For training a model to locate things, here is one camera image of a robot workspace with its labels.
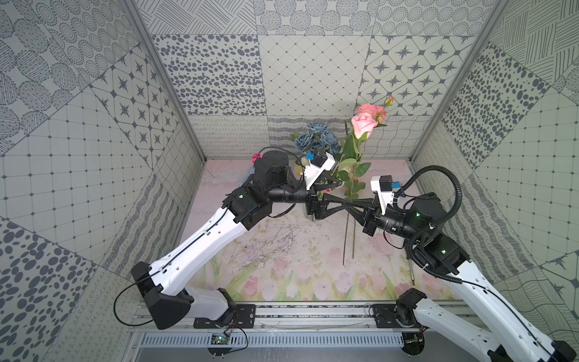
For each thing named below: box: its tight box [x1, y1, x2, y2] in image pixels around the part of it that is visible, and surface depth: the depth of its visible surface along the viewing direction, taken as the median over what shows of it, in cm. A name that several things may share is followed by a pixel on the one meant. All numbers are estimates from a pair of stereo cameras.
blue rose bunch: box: [293, 122, 342, 155], surface depth 79 cm
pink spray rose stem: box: [356, 95, 394, 128], surface depth 78 cm
